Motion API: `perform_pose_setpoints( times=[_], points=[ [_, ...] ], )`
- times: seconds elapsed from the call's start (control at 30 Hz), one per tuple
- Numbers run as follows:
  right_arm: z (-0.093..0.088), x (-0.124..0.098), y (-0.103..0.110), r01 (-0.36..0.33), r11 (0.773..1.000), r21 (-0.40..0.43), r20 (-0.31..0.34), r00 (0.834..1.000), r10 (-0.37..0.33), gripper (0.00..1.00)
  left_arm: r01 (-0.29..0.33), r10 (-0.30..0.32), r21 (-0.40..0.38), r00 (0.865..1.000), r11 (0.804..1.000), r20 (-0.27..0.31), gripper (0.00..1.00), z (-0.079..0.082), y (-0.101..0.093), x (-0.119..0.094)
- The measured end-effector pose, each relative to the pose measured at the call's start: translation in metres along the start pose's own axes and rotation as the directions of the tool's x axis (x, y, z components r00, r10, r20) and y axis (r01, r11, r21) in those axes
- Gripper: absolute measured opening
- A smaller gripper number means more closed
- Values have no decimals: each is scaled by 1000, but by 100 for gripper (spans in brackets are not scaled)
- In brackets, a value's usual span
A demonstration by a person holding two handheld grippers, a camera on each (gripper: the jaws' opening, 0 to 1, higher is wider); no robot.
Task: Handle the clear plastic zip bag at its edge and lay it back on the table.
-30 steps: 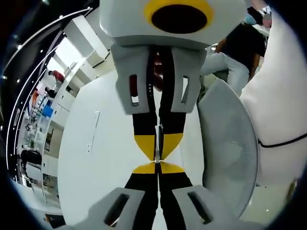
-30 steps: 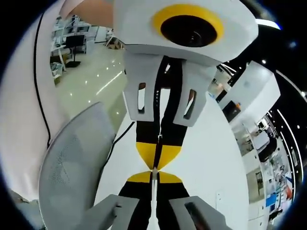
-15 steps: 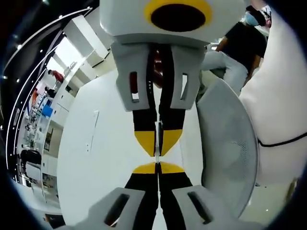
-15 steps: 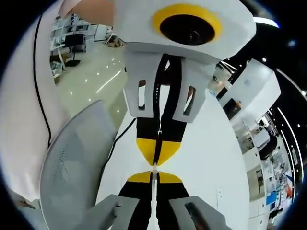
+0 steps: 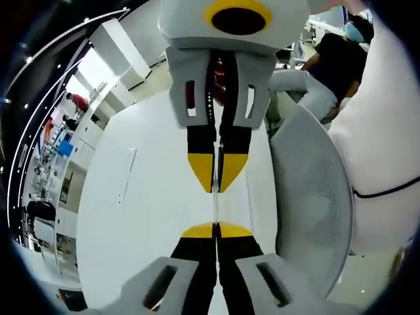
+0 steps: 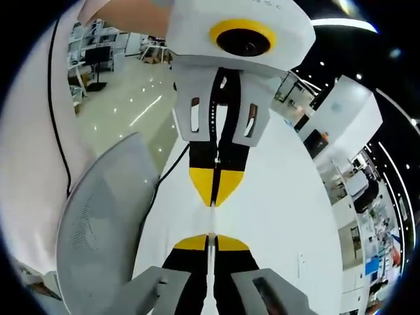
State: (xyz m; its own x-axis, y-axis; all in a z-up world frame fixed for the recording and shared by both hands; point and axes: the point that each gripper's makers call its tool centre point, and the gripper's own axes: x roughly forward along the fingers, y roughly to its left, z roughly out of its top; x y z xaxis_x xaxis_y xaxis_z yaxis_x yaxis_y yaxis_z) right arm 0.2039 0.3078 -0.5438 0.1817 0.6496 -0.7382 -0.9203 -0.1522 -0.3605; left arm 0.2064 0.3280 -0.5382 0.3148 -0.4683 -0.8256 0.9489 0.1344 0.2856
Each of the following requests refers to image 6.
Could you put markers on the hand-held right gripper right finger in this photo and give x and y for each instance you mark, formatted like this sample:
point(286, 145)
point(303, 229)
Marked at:
point(239, 262)

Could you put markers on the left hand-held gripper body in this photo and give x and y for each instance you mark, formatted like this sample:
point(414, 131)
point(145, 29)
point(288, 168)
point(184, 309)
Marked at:
point(197, 29)

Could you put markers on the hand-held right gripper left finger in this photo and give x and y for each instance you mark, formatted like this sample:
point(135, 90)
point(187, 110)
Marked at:
point(183, 262)

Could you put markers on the black cabinet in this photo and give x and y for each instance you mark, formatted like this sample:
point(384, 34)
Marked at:
point(316, 142)

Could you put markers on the black screen on stand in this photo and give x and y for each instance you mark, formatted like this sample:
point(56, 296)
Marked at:
point(98, 54)

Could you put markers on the grey mesh office chair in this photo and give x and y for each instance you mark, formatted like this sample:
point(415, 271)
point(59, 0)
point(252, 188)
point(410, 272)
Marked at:
point(98, 197)

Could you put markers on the white pillar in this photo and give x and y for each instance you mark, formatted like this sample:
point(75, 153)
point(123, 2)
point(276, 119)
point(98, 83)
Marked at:
point(344, 111)

